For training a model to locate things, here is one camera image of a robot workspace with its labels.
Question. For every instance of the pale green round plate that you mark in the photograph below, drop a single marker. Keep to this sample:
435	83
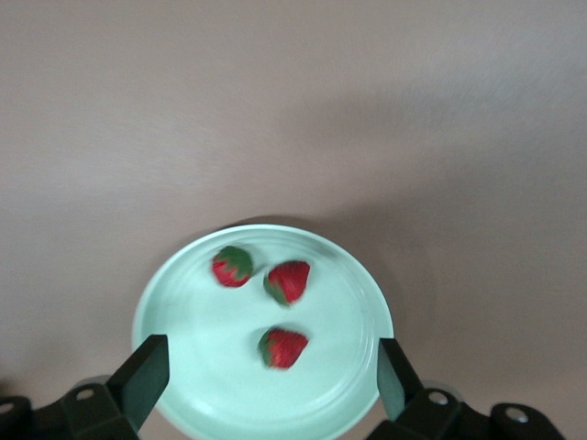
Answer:
220	344

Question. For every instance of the red toy strawberry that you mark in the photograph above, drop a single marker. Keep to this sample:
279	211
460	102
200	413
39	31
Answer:
289	282
284	348
232	267

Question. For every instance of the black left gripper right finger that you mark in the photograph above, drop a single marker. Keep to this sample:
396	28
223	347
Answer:
399	389

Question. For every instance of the brown table mat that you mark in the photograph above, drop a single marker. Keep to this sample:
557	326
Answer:
293	114

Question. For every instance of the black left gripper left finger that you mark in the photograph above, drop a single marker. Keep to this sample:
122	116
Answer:
142	376

